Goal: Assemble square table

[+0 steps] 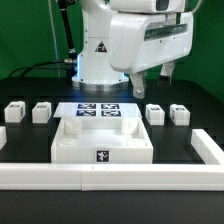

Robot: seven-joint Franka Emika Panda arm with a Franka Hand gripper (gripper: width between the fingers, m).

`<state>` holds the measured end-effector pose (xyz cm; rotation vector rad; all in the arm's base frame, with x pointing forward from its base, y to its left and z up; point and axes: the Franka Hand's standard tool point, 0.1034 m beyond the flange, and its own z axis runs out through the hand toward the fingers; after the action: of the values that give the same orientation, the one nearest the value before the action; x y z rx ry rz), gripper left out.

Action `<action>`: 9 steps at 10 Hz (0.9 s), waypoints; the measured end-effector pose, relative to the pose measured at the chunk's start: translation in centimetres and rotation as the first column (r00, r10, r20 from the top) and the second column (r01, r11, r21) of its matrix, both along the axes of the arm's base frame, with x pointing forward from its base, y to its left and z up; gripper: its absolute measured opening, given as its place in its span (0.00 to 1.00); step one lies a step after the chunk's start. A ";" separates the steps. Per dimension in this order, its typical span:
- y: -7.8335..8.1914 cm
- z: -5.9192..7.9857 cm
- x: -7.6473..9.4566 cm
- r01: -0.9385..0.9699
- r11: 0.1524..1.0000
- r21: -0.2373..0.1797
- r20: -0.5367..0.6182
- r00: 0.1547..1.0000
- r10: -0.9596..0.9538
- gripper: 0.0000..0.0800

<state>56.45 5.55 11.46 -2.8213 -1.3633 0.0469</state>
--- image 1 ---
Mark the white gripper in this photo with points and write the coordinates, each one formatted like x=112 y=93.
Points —
x=138 y=42

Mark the white square table top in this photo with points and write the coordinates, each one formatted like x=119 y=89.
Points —
x=100 y=140

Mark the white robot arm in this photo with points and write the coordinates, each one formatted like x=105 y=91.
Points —
x=94 y=72

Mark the white marker sheet with tags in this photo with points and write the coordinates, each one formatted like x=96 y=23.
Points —
x=71 y=109

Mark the white U-shaped obstacle fence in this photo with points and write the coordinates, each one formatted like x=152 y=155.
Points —
x=206 y=177

